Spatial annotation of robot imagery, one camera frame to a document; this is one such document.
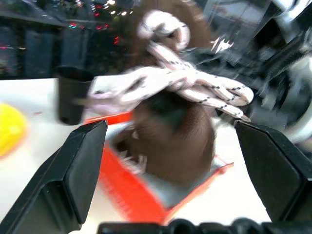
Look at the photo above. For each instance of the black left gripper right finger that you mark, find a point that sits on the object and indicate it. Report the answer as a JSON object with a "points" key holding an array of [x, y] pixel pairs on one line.
{"points": [[273, 170]]}

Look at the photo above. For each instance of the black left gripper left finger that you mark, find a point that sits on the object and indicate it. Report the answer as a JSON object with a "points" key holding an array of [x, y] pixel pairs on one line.
{"points": [[56, 175]]}

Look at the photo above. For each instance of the yellow round object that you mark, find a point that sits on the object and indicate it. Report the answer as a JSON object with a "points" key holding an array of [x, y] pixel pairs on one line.
{"points": [[11, 129]]}

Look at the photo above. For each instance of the orange shoebox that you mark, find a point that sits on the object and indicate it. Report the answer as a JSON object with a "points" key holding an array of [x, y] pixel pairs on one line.
{"points": [[136, 195]]}

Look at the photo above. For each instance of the black cup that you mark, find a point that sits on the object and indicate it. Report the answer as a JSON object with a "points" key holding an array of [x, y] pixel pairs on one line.
{"points": [[72, 97]]}

